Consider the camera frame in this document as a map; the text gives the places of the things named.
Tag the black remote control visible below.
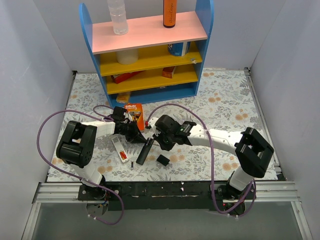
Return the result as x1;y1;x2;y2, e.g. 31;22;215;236
136;137;154;166

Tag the black battery cover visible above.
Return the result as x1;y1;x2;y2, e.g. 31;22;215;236
156;154;170;166

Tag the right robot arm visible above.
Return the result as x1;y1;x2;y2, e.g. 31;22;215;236
146;115;274;199

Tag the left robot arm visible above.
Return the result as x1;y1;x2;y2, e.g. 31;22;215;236
56;106;147;200

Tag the orange razor box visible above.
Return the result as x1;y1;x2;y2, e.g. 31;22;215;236
124;103;145;132

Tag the yellow packet on shelf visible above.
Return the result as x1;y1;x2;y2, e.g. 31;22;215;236
116;92;131;104

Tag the red box on shelf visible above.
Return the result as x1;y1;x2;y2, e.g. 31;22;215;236
110;70;143;84

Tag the orange box on shelf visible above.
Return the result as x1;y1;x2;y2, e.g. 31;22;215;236
162;66;177;79

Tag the floral table mat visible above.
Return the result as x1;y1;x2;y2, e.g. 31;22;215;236
48;70;277;186

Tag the blue shelf unit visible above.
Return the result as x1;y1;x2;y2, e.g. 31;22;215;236
78;0;214;107

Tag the white cup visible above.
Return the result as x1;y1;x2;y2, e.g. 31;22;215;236
116;48;139;65

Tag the blue white can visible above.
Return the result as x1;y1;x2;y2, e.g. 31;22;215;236
167;41;191;57

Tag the clear plastic bottle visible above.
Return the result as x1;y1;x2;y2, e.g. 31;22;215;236
107;0;129;35

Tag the orange cologne bottle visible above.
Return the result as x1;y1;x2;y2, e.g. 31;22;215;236
163;0;177;28

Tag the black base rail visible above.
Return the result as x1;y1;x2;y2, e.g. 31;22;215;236
77;180;260;214

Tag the aluminium frame rail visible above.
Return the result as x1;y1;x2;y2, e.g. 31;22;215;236
32;181;312;240

